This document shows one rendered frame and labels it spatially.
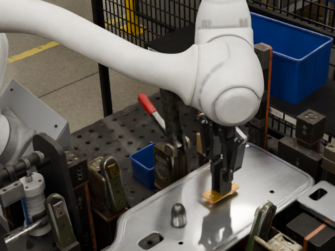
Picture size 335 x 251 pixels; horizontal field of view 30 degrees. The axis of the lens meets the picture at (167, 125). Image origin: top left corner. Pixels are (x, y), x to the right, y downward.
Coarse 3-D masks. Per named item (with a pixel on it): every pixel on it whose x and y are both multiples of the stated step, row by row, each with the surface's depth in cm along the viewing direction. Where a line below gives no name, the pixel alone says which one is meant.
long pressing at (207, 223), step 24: (264, 168) 145; (288, 168) 144; (168, 192) 139; (192, 192) 138; (240, 192) 138; (264, 192) 138; (288, 192) 137; (120, 216) 132; (144, 216) 133; (168, 216) 132; (192, 216) 132; (216, 216) 132; (240, 216) 131; (120, 240) 126; (168, 240) 126; (192, 240) 126; (216, 240) 126; (240, 240) 127
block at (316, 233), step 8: (304, 216) 134; (288, 224) 132; (296, 224) 132; (304, 224) 132; (312, 224) 132; (320, 224) 131; (288, 232) 132; (296, 232) 130; (304, 232) 130; (312, 232) 130; (320, 232) 130; (328, 232) 129; (296, 240) 131; (304, 240) 128; (312, 240) 128; (320, 240) 128; (328, 240) 128; (304, 248) 129; (312, 248) 128; (320, 248) 127; (328, 248) 130
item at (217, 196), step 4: (232, 184) 138; (236, 184) 138; (216, 188) 136; (232, 188) 137; (236, 188) 137; (208, 192) 136; (212, 192) 136; (216, 192) 136; (228, 192) 136; (204, 196) 135; (208, 196) 135; (216, 196) 135; (220, 196) 135; (224, 196) 135; (208, 200) 134; (212, 200) 134; (216, 200) 134
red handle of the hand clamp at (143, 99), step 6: (138, 96) 146; (144, 96) 145; (144, 102) 145; (150, 102) 145; (144, 108) 145; (150, 108) 144; (150, 114) 144; (156, 114) 144; (156, 120) 144; (162, 120) 144; (162, 126) 143; (180, 144) 142
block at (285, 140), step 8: (280, 144) 154; (288, 144) 152; (296, 144) 152; (280, 152) 155; (288, 152) 153; (296, 152) 151; (304, 152) 149; (312, 152) 149; (288, 160) 154; (296, 160) 152; (304, 160) 150; (312, 160) 148; (320, 160) 147; (304, 168) 151; (312, 168) 149; (320, 168) 149; (312, 176) 150; (320, 176) 150; (288, 208) 162; (296, 208) 159; (288, 216) 163; (296, 216) 161; (312, 216) 157
